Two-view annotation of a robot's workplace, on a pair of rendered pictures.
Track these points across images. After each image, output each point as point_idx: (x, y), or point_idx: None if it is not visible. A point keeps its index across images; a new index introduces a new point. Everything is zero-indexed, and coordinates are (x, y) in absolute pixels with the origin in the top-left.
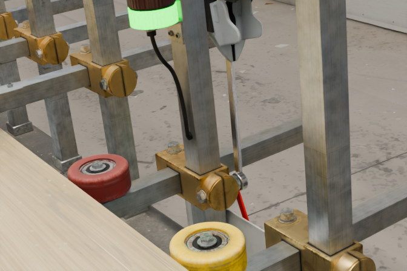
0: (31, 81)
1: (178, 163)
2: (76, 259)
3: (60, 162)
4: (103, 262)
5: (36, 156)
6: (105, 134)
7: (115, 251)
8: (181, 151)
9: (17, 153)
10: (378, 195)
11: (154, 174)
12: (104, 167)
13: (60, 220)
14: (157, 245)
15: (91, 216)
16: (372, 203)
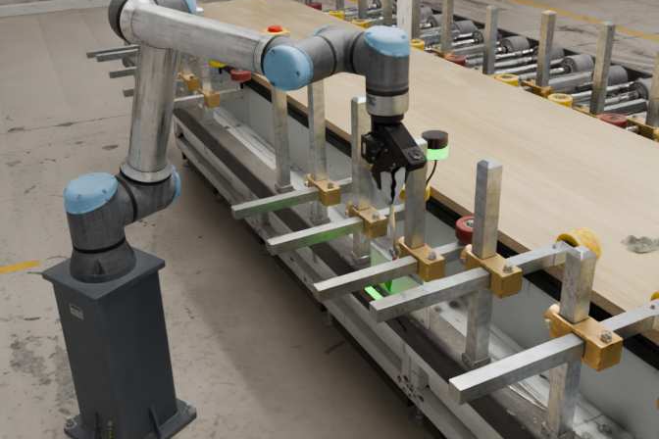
0: (540, 251)
1: (429, 248)
2: (468, 187)
3: None
4: (456, 185)
5: (517, 240)
6: (491, 308)
7: (452, 188)
8: (427, 257)
9: (532, 244)
10: (326, 229)
11: (444, 251)
12: (469, 222)
13: None
14: (450, 327)
15: (468, 203)
16: (330, 226)
